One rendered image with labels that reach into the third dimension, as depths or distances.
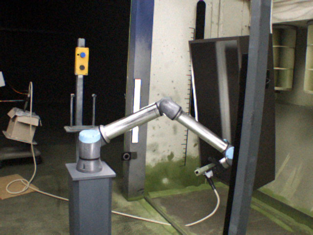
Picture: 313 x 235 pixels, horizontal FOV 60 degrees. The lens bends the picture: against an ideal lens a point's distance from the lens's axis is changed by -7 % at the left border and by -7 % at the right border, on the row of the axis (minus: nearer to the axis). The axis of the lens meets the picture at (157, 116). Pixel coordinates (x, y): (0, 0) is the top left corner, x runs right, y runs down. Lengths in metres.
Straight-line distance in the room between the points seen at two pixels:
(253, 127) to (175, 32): 2.16
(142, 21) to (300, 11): 1.58
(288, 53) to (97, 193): 2.48
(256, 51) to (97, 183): 1.44
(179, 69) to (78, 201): 1.71
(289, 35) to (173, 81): 1.39
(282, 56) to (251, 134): 2.46
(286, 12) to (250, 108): 2.39
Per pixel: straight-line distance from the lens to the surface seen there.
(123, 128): 2.17
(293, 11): 3.26
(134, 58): 2.83
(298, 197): 3.08
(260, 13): 1.01
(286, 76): 3.43
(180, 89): 3.07
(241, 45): 2.06
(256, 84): 0.99
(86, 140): 2.02
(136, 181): 3.07
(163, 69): 2.96
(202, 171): 2.44
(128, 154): 2.91
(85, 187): 2.04
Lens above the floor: 1.35
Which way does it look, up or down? 9 degrees down
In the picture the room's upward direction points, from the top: 3 degrees clockwise
